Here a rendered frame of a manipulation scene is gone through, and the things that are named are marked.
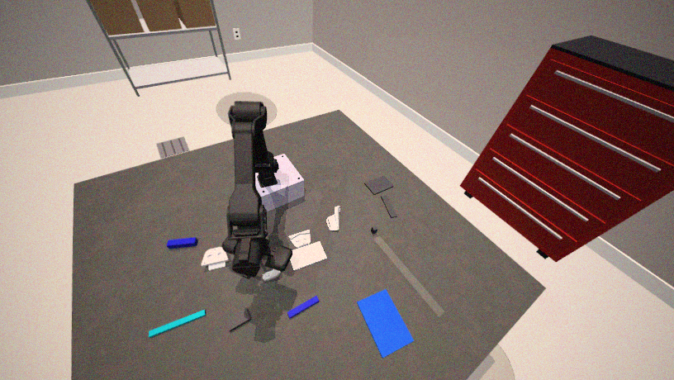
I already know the blue rectangular block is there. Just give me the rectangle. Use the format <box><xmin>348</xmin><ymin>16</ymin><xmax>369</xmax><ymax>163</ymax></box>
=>
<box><xmin>167</xmin><ymin>238</ymin><xmax>198</xmax><ymax>249</ymax></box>

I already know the blue flat rectangular plate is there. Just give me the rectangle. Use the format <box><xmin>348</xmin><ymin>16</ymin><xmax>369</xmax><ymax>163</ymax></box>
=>
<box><xmin>357</xmin><ymin>290</ymin><xmax>414</xmax><ymax>358</ymax></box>

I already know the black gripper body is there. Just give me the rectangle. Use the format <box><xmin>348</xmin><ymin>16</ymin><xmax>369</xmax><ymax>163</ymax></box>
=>
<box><xmin>221</xmin><ymin>231</ymin><xmax>292</xmax><ymax>272</ymax></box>

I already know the cyan flat bar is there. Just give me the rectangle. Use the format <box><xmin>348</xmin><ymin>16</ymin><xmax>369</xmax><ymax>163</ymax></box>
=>
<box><xmin>149</xmin><ymin>310</ymin><xmax>206</xmax><ymax>337</ymax></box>

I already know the blue rectangular bar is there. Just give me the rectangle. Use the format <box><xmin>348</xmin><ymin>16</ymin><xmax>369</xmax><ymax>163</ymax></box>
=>
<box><xmin>287</xmin><ymin>296</ymin><xmax>319</xmax><ymax>318</ymax></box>

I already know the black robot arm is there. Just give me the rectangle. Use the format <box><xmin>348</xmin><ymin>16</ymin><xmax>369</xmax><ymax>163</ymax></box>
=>
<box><xmin>226</xmin><ymin>101</ymin><xmax>279</xmax><ymax>279</ymax></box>

